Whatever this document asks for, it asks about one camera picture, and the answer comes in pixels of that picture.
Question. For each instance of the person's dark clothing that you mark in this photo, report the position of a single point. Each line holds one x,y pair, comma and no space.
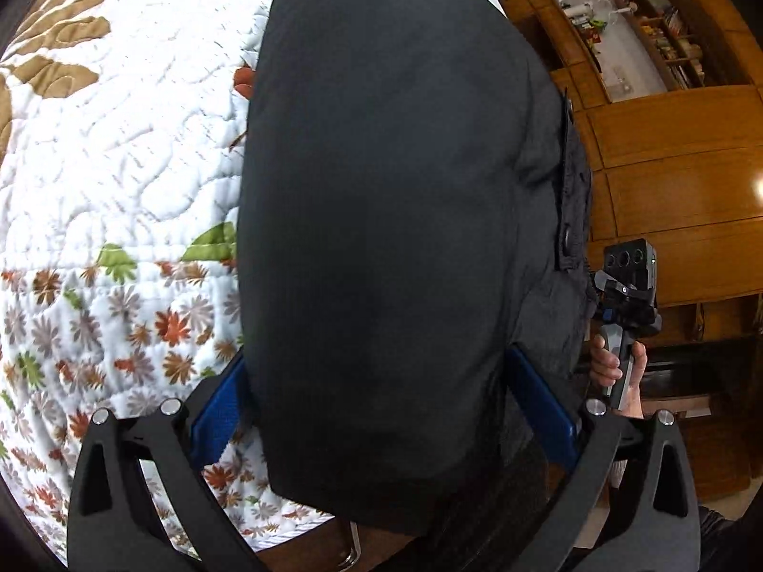
727,539

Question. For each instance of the wooden bookshelf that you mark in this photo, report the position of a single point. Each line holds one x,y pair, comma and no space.
661,30

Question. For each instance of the black pants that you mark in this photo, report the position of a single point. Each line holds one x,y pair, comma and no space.
387,220

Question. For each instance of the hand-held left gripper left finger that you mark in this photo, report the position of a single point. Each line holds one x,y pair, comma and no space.
214,420

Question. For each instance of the wooden desk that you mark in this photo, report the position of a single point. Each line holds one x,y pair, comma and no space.
560,47

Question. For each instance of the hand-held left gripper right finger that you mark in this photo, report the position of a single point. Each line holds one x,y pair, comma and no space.
542,408

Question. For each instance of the white paper roll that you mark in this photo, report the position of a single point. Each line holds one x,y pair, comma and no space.
582,11

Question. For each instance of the floral quilt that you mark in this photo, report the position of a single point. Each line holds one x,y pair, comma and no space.
119,161

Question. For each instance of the wooden wardrobe cabinet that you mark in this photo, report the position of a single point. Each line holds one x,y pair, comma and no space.
673,190

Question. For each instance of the person's right hand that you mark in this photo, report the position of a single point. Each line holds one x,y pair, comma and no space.
601,364

